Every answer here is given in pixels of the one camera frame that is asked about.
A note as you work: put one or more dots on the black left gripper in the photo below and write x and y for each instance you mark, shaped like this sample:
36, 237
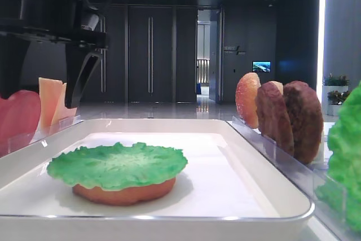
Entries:
58, 21

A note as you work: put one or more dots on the red tomato slice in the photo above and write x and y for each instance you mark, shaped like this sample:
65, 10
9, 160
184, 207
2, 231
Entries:
5, 134
24, 112

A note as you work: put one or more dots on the left orange cheese slice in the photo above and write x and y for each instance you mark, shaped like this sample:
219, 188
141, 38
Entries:
49, 93

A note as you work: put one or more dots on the orange cheese slice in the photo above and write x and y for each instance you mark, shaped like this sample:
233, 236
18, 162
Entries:
61, 111
49, 93

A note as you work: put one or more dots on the right orange cheese slice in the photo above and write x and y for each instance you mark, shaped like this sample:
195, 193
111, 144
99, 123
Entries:
61, 111

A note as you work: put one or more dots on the green lettuce leaf on tray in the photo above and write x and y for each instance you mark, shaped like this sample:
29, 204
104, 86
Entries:
117, 167

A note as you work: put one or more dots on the bun half under lettuce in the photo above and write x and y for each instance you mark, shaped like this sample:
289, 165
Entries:
125, 197

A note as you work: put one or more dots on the left brown meat patty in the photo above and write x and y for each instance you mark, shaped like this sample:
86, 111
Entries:
273, 118

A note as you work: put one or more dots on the brown meat patty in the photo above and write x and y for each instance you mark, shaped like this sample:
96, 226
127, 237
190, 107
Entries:
273, 118
306, 119

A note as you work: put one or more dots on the right brown meat patty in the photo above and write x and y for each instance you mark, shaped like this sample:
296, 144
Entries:
306, 119

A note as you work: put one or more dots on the green lettuce leaf in rack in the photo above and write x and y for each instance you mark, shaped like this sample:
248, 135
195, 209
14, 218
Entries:
344, 150

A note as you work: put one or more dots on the left clear acrylic rack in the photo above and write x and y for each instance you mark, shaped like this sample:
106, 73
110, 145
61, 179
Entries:
23, 140

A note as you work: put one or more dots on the clear acrylic rack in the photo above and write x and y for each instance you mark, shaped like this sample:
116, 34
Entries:
326, 224
23, 140

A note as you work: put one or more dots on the dark double door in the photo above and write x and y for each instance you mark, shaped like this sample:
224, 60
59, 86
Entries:
151, 55

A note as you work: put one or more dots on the left golden bun half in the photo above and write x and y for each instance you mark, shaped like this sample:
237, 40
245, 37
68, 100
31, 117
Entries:
245, 95

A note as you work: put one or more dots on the golden bun half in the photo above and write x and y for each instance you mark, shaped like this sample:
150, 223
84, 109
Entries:
245, 95
279, 86

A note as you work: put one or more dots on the white rectangular metal tray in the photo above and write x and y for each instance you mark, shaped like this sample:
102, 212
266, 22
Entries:
228, 190

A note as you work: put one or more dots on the right golden bun half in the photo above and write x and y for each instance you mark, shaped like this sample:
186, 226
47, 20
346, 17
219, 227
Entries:
279, 86

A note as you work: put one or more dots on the potted plants in white planter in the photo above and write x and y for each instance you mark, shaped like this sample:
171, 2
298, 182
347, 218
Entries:
335, 92

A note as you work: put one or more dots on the right clear acrylic rack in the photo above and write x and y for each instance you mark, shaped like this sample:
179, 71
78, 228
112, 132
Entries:
326, 224

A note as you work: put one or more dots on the small wall screen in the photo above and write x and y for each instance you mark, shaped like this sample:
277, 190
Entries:
261, 67

